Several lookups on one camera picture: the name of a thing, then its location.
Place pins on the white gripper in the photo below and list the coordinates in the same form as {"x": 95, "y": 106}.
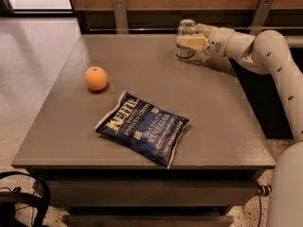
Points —
{"x": 220, "y": 42}

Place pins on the silver green 7up can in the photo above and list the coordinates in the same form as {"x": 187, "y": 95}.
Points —
{"x": 186, "y": 29}

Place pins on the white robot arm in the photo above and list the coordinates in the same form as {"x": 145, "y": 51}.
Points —
{"x": 266, "y": 53}

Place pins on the blue Kettle chip bag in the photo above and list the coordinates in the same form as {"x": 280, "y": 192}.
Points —
{"x": 144, "y": 128}

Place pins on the grey side shelf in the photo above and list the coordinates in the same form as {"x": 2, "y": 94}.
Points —
{"x": 294, "y": 41}

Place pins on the orange fruit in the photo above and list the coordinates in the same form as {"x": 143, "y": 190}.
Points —
{"x": 95, "y": 78}

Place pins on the white power strip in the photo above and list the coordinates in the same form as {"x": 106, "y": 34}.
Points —
{"x": 264, "y": 190}

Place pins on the grey table with drawers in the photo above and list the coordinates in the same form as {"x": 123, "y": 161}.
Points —
{"x": 102, "y": 183}

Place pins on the right metal bracket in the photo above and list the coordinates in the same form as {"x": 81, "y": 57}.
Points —
{"x": 260, "y": 15}

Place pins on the metal bracket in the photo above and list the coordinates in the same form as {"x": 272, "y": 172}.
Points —
{"x": 260, "y": 15}
{"x": 120, "y": 12}

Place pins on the left metal bracket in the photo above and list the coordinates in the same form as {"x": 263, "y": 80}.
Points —
{"x": 120, "y": 12}

